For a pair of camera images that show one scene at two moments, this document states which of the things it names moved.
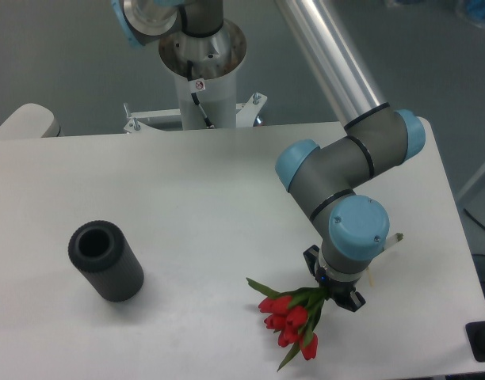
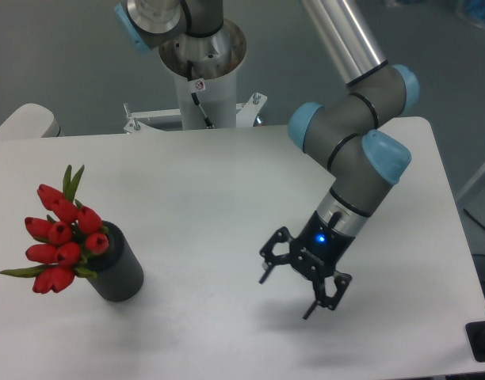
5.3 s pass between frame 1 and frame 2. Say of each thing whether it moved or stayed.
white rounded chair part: stayed
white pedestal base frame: stayed
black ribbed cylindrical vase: stayed
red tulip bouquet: moved
